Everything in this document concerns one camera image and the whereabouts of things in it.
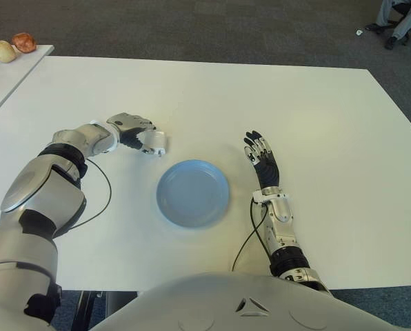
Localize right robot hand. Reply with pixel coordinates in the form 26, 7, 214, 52
243, 129, 281, 190

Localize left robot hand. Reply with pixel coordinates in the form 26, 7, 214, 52
106, 112, 158, 156

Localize white wall charger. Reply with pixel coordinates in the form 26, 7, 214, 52
141, 130, 168, 158

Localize blue round plate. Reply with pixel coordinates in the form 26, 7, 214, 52
156, 159, 231, 229

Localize white side table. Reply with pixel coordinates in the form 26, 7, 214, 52
0, 44, 54, 123

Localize red-brown bread roll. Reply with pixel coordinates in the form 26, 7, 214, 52
11, 32, 38, 54

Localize grey robot torso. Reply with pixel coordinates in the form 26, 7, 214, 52
88, 271, 411, 331

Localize beige bread roll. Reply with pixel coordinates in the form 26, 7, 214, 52
0, 40, 17, 63

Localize seated person legs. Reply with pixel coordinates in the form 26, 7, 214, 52
365, 0, 411, 50

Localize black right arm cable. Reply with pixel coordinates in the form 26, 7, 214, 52
231, 199, 272, 272

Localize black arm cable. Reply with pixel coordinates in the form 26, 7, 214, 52
231, 199, 272, 272
52, 159, 112, 239

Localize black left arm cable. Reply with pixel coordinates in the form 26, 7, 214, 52
52, 159, 112, 239

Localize black table leg frame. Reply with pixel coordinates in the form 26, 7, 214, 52
70, 290, 138, 331

